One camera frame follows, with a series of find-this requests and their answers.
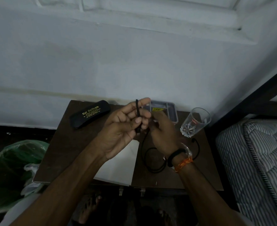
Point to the person's right hand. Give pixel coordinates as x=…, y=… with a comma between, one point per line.
x=166, y=136

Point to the person's left hand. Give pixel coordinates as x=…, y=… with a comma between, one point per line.
x=119, y=131

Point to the black glasses case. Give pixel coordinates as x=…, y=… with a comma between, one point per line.
x=89, y=114

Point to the pink-white wrapper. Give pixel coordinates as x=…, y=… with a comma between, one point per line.
x=31, y=178

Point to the person's right forearm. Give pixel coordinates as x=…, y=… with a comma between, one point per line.
x=206, y=200

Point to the person's left forearm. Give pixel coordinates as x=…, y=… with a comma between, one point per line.
x=58, y=193

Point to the person's right foot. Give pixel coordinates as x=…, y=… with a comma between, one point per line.
x=163, y=218

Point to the person's foot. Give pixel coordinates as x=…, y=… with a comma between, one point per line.
x=163, y=218
x=89, y=209

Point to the person's left foot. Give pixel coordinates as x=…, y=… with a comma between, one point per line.
x=89, y=209

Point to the black wristband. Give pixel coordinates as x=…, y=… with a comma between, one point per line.
x=174, y=156

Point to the clear glass ashtray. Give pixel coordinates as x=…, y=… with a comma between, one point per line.
x=187, y=150

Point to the grey plastic organizer box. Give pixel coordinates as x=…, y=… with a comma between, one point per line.
x=170, y=110

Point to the clear drinking glass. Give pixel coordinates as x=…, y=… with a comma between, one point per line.
x=194, y=122

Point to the white paper napkin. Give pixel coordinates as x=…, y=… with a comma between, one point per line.
x=119, y=169

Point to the metal drawer latch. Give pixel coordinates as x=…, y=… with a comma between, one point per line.
x=142, y=193
x=121, y=190

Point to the grey striped quilted mattress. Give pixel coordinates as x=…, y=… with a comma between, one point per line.
x=258, y=167

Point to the green lined waste bin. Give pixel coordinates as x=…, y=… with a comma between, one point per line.
x=9, y=169

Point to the black bed frame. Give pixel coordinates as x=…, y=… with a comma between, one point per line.
x=251, y=98

